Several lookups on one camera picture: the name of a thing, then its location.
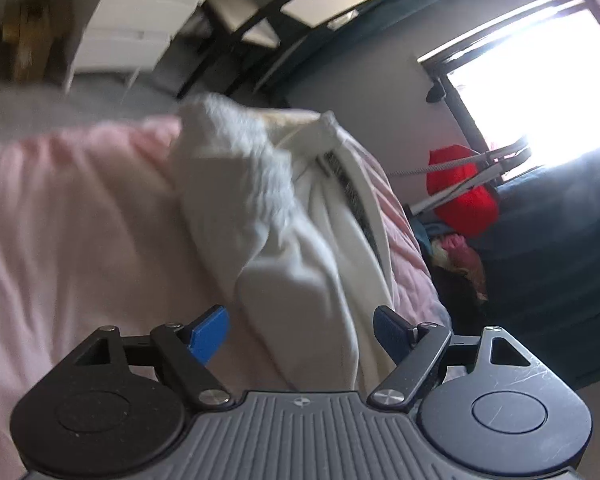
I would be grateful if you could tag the white zip jacket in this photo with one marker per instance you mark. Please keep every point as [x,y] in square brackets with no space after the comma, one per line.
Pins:
[305,240]

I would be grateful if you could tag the red bag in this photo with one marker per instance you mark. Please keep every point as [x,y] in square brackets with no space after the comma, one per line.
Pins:
[465,200]

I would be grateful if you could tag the dark framed window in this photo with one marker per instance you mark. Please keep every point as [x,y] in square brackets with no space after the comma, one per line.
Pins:
[530,80]

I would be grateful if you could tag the black windowsill object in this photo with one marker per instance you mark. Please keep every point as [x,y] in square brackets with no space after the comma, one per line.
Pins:
[436,91]

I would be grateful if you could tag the pink cloth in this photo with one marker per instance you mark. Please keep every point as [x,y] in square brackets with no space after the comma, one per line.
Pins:
[462,257]

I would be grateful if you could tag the yellow wooden stool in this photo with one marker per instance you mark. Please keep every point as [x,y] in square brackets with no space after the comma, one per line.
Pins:
[30,30]

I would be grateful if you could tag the dark clothes pile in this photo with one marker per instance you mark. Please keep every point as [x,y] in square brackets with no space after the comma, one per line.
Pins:
[455,295]

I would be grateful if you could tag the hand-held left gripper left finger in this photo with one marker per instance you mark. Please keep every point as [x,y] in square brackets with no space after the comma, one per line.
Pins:
[207,332]

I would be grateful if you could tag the white dressing table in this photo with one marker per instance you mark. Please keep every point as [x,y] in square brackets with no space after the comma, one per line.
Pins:
[145,15]

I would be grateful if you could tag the blue curtain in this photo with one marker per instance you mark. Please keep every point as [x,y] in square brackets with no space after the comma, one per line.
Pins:
[555,270]
[340,35]

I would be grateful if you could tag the pink bed sheet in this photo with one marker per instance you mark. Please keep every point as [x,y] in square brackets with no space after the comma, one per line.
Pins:
[80,240]

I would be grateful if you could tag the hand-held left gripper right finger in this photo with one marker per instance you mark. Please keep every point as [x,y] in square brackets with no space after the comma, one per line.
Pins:
[392,332]

